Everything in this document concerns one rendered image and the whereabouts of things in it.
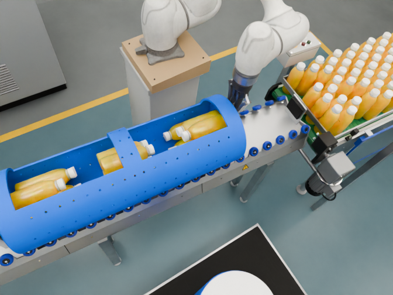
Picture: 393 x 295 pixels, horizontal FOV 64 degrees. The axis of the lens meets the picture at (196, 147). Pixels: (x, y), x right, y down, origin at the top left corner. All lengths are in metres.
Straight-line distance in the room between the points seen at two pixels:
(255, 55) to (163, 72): 0.63
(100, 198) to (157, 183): 0.19
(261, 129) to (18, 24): 1.66
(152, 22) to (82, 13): 2.20
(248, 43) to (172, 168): 0.48
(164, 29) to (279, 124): 0.71
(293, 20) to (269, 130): 0.63
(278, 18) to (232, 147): 0.47
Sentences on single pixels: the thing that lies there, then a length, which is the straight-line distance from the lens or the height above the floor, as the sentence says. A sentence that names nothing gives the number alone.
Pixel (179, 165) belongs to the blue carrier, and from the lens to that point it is 1.12.
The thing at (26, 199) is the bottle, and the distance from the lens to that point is 1.15.
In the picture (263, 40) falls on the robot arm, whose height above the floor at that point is 1.56.
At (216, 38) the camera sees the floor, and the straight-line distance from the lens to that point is 3.35.
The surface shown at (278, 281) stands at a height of 0.15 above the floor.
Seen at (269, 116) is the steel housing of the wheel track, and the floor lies 0.93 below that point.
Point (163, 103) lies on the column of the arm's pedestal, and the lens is 1.69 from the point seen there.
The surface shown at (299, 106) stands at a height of 1.05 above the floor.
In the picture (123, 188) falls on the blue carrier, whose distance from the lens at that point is 1.09.
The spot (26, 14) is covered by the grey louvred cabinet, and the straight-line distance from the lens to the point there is 2.38.
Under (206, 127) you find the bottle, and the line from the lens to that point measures 1.21.
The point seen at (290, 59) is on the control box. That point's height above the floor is 1.05.
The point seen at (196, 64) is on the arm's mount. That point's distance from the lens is 1.55.
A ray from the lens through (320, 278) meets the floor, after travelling 2.44.
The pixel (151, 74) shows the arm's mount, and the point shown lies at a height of 1.06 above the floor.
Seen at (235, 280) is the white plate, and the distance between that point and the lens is 1.18.
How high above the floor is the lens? 2.18
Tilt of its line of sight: 60 degrees down
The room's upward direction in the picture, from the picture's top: 12 degrees clockwise
